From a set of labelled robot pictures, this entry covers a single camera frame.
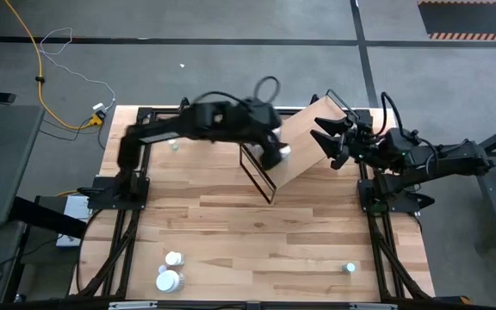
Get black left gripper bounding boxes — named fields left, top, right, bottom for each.
left=234, top=102, right=286, bottom=171

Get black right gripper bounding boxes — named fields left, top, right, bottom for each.
left=310, top=116, right=389, bottom=170

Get medium white pill bottle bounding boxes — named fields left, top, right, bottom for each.
left=249, top=143, right=269, bottom=159

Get white-capped green label bottle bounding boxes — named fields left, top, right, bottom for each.
left=164, top=251, right=186, bottom=267

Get large white ribbed bottle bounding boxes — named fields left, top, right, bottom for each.
left=155, top=269, right=186, bottom=295

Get black-framed wooden shelf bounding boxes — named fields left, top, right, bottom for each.
left=238, top=89, right=355, bottom=206

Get black mat hazard stripes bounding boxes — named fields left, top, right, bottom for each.
left=417, top=0, right=496, bottom=42

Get orange black clamp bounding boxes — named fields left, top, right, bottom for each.
left=439, top=294, right=474, bottom=306

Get white power box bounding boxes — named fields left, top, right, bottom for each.
left=55, top=193, right=93, bottom=250

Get black desk beam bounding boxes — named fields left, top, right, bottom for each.
left=9, top=195, right=88, bottom=241

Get dark grey desk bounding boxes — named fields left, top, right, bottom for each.
left=0, top=104, right=46, bottom=228

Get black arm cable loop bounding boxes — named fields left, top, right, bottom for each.
left=253, top=76, right=282, bottom=105

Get silver metal bracket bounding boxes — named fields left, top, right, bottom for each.
left=348, top=302, right=399, bottom=310
left=108, top=301, right=159, bottom=310

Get thin white cable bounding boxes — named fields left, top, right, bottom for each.
left=38, top=27, right=117, bottom=112

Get yellow power cable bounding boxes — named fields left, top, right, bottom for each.
left=3, top=0, right=102, bottom=130

